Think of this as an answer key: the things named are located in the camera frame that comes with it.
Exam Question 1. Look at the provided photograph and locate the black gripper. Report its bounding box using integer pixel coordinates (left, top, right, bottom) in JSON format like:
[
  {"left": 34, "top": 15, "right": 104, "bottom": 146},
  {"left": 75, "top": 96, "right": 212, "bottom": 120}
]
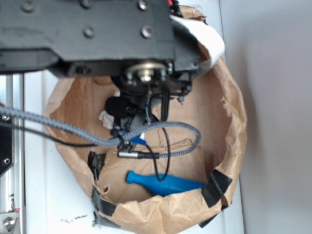
[{"left": 105, "top": 62, "right": 195, "bottom": 137}]

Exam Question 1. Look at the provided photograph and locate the black tape piece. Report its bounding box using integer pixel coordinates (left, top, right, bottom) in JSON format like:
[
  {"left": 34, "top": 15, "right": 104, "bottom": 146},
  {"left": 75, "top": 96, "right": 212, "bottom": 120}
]
[
  {"left": 198, "top": 169, "right": 234, "bottom": 229},
  {"left": 87, "top": 151, "right": 121, "bottom": 229}
]

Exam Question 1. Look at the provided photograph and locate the white paper ball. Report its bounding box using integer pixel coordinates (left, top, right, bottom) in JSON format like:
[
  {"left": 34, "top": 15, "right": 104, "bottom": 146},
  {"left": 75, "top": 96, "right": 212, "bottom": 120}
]
[{"left": 98, "top": 89, "right": 122, "bottom": 130}]

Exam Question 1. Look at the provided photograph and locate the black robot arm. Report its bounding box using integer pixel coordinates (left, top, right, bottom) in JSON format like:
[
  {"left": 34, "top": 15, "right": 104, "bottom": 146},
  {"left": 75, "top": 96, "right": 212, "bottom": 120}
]
[{"left": 0, "top": 0, "right": 199, "bottom": 131}]

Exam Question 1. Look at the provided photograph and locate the thin black cable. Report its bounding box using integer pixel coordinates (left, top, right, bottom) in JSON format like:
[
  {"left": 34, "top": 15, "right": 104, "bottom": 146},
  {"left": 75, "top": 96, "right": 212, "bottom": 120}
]
[{"left": 0, "top": 120, "right": 171, "bottom": 181}]

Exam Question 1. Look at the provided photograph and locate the aluminium frame rail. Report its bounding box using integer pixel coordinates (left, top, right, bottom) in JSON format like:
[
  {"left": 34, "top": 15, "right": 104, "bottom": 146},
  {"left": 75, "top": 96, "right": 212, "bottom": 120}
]
[{"left": 0, "top": 74, "right": 25, "bottom": 234}]

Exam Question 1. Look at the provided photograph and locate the black tape piece right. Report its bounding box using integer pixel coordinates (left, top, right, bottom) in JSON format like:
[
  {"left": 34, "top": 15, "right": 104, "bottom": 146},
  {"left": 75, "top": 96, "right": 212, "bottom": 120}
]
[{"left": 198, "top": 169, "right": 234, "bottom": 229}]

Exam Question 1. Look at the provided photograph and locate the grey braided cable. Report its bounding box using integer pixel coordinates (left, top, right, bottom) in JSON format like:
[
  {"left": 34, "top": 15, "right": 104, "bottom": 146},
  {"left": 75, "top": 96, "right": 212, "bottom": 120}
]
[{"left": 0, "top": 106, "right": 202, "bottom": 159}]

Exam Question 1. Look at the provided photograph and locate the black tape piece left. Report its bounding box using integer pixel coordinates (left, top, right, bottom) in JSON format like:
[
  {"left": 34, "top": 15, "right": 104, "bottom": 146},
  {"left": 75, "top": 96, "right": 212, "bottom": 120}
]
[{"left": 87, "top": 151, "right": 121, "bottom": 229}]

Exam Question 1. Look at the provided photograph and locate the brown paper bag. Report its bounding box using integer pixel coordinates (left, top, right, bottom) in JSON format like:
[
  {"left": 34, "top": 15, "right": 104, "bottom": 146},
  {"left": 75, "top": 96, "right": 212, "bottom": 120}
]
[{"left": 56, "top": 59, "right": 247, "bottom": 234}]

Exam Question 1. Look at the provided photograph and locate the blue plastic bottle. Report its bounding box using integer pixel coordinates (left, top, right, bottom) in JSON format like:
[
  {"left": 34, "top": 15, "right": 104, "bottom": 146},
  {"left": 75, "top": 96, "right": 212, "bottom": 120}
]
[{"left": 126, "top": 171, "right": 205, "bottom": 196}]

